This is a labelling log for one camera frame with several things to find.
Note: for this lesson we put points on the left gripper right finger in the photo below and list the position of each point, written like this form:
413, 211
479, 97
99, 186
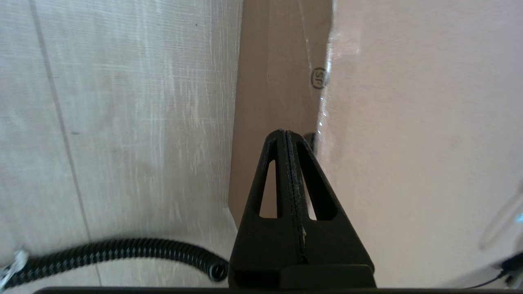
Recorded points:
331, 245

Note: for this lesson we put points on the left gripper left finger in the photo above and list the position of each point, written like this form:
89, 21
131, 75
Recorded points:
261, 253

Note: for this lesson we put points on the brown cardboard shoe box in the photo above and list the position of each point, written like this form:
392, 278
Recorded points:
408, 143

